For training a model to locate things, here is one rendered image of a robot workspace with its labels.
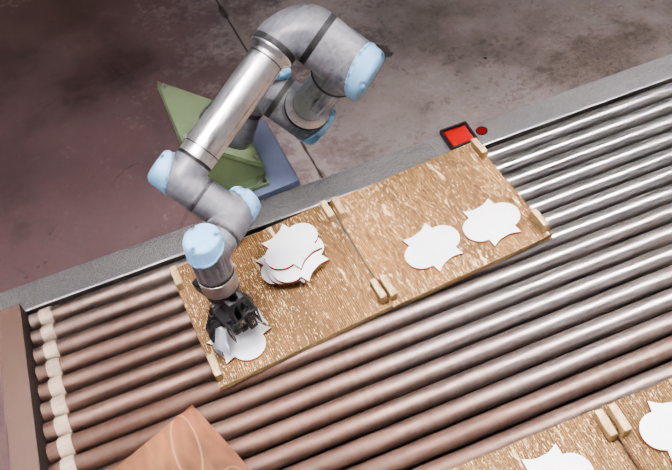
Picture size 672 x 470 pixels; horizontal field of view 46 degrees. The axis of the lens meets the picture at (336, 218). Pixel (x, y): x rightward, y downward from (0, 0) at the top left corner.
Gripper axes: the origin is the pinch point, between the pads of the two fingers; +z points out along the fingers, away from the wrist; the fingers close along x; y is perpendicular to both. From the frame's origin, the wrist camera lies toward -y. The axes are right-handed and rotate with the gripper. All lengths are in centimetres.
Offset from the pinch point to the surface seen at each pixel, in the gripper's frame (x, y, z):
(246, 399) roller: -7.9, 11.9, 3.1
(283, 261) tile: 18.4, -5.6, -3.8
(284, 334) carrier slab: 7.3, 6.8, 1.0
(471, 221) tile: 58, 16, 0
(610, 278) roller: 67, 47, 5
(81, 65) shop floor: 61, -248, 84
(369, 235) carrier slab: 38.9, 0.6, 0.7
